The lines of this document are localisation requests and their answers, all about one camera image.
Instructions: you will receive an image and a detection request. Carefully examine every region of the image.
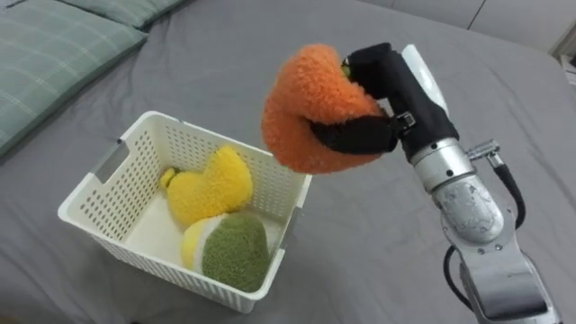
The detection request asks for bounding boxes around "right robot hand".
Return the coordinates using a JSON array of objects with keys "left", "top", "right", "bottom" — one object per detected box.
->
[{"left": 309, "top": 42, "right": 461, "bottom": 163}]

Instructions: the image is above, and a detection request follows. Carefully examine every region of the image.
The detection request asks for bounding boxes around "orange fruit soft toy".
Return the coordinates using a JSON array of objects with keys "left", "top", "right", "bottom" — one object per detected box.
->
[{"left": 260, "top": 42, "right": 389, "bottom": 176}]

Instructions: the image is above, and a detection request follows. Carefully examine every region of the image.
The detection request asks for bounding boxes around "grey bed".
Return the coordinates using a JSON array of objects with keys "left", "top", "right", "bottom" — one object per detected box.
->
[{"left": 0, "top": 0, "right": 576, "bottom": 324}]

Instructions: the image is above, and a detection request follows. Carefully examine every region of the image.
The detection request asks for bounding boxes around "yellow fruit soft toy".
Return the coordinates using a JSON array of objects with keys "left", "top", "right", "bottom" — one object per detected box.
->
[{"left": 159, "top": 144, "right": 255, "bottom": 228}]

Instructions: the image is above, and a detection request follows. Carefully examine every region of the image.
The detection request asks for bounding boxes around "green and yellow soft toy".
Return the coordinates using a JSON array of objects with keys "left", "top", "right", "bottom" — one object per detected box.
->
[{"left": 180, "top": 211, "right": 272, "bottom": 293}]

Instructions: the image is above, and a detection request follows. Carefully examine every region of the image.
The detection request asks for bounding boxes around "green checked pillow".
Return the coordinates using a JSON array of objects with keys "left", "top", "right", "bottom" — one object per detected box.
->
[
  {"left": 60, "top": 0, "right": 190, "bottom": 31},
  {"left": 0, "top": 0, "right": 149, "bottom": 157}
]

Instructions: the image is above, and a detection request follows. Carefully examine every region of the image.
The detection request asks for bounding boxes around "white perforated plastic basket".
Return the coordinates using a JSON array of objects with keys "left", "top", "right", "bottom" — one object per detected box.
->
[{"left": 57, "top": 110, "right": 313, "bottom": 315}]

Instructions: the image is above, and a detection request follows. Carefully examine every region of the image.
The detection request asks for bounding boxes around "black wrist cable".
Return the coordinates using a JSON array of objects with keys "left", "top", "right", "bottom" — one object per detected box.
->
[{"left": 442, "top": 139, "right": 527, "bottom": 312}]

